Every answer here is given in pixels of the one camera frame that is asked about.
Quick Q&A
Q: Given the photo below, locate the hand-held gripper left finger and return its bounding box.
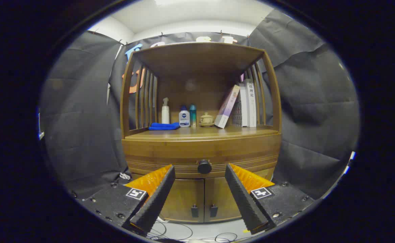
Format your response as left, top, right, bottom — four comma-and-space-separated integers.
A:
77, 164, 176, 237

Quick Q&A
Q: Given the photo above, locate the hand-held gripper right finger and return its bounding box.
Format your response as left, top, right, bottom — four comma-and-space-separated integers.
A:
225, 163, 316, 235

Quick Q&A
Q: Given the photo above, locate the wooden drawer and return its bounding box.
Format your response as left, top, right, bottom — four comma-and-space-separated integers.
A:
122, 138, 282, 179

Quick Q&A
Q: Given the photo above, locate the black drawer knob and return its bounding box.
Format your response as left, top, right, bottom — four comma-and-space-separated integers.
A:
197, 160, 212, 174

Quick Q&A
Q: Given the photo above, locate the wooden cabinet door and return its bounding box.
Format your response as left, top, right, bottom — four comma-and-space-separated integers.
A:
159, 178, 205, 223
204, 168, 275, 222

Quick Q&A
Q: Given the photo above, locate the wooden countertop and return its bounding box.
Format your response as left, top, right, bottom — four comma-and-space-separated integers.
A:
125, 125, 280, 141

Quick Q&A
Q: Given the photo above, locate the wooden cabinet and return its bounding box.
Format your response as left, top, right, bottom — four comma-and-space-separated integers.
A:
120, 42, 282, 224

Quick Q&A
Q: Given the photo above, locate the blue folded cloth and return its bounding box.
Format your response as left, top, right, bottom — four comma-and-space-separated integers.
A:
149, 122, 180, 131

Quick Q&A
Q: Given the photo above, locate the white blue lotion bottle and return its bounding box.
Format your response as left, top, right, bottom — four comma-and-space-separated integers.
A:
179, 106, 190, 128

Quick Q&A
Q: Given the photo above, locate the white pump bottle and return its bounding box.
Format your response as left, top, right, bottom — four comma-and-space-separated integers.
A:
161, 98, 170, 125

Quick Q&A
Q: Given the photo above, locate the grey patterned book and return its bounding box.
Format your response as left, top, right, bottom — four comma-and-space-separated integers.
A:
231, 83, 248, 127

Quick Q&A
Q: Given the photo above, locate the beige lidded tea cup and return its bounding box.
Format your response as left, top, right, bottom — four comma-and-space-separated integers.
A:
200, 112, 215, 127

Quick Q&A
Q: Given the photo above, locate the purple leaning book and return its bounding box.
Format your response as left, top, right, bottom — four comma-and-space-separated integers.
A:
214, 85, 241, 129

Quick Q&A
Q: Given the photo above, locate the white book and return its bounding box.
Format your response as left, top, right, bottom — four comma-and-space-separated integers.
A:
244, 79, 257, 128

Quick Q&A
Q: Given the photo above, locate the bright monitor screen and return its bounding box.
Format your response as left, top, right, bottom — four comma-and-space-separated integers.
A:
37, 108, 45, 140

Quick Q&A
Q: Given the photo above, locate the black cable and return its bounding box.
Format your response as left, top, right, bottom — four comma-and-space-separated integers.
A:
147, 220, 193, 241
214, 232, 238, 243

